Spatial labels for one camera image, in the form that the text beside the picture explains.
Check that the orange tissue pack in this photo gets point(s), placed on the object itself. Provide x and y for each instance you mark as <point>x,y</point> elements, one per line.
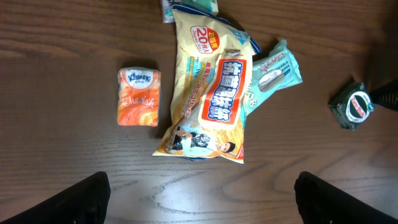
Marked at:
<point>138,97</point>

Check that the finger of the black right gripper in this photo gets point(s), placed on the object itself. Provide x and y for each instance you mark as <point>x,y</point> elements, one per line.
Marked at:
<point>386,95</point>

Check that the yellow snack bag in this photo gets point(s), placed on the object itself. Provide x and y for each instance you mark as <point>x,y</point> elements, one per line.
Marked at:
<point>212,75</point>

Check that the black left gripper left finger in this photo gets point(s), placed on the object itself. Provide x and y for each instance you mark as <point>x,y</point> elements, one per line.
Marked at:
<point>85,202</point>

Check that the teal wet wipes pack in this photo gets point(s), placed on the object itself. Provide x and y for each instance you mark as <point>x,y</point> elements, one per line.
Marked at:
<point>277,71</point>

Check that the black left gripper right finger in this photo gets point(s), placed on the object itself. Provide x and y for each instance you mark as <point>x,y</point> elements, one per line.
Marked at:
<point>320,202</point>

